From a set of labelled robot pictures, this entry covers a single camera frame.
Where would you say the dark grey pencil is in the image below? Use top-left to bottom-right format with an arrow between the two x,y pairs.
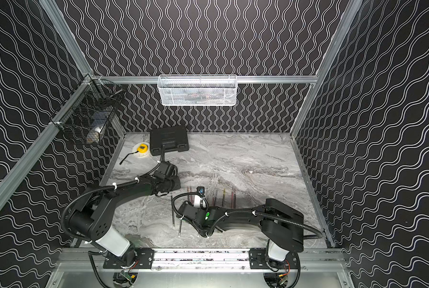
170,194 -> 175,229

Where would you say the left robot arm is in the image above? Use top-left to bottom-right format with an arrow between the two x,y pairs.
60,160 -> 181,268

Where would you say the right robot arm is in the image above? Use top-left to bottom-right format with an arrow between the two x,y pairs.
172,198 -> 323,271

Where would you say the yellow tape measure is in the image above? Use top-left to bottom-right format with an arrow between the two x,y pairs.
119,142 -> 150,165

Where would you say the black plastic tool case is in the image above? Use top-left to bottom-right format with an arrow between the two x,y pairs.
150,126 -> 190,156

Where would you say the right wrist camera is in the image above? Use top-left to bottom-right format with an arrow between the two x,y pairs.
194,186 -> 208,210

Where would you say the white mesh wall basket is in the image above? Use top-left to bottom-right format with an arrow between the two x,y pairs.
157,74 -> 238,106

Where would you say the black wire wall basket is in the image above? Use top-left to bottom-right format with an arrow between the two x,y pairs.
54,79 -> 125,145

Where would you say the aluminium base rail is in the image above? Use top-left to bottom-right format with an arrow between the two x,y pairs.
47,248 -> 354,288

